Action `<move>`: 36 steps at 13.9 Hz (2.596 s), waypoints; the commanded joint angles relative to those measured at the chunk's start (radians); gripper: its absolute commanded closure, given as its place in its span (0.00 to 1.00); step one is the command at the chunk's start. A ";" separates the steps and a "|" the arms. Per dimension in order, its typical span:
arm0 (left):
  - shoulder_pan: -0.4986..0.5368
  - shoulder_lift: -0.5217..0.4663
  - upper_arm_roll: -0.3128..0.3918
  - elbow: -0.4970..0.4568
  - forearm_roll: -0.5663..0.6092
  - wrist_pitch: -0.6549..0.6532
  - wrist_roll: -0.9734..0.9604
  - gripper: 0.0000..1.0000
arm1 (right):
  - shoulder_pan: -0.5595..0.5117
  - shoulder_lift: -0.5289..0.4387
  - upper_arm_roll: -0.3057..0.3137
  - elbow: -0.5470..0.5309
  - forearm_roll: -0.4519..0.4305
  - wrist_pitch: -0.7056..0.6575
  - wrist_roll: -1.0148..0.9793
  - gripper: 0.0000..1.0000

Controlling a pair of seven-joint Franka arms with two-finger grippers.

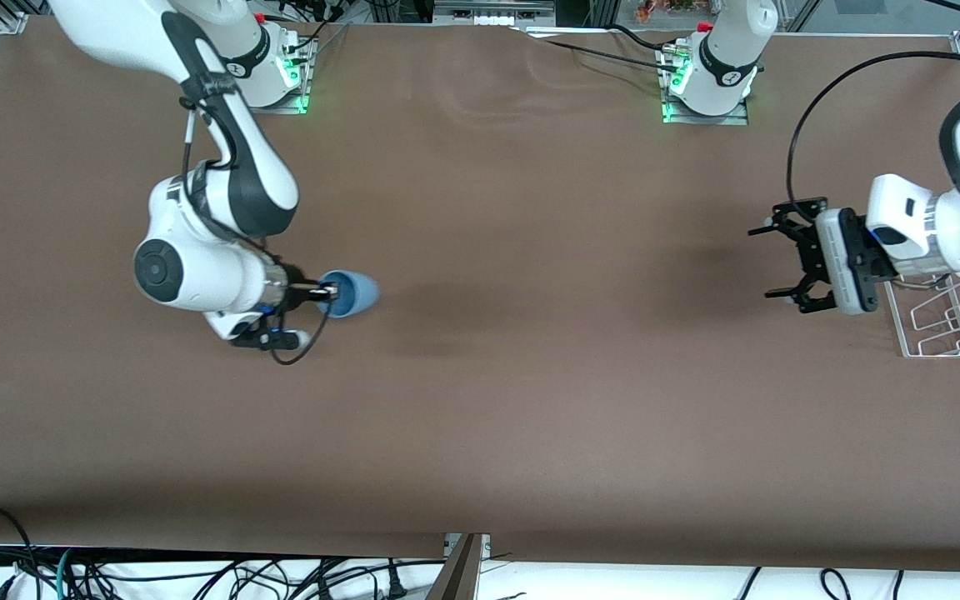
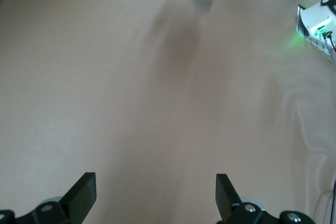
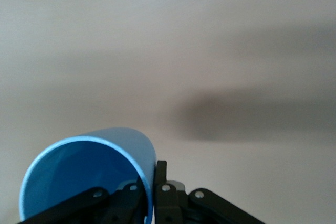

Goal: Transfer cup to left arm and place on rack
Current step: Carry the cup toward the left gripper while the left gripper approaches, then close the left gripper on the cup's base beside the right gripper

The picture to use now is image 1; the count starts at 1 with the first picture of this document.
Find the small metal bracket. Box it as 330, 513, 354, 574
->
444, 533, 492, 561

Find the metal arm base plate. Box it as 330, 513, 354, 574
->
662, 50, 752, 126
262, 37, 314, 115

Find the long black table cable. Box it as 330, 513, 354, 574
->
522, 32, 674, 72

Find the brown wooden beam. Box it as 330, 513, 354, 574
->
426, 533, 483, 600

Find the aluminium frame post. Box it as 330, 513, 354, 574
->
780, 0, 823, 33

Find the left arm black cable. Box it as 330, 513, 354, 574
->
787, 0, 960, 219

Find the red orange objects pile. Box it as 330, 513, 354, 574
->
634, 0, 723, 22

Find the short black table cable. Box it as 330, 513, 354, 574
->
607, 23, 679, 54

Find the grey power strip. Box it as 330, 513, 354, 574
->
434, 0, 556, 28

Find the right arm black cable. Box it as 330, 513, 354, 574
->
180, 79, 333, 366

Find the brown table cover sheet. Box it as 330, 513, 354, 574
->
0, 15, 960, 574

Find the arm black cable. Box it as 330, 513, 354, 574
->
787, 0, 960, 219
180, 79, 333, 366

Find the blue plastic cup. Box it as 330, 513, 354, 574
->
317, 269, 381, 319

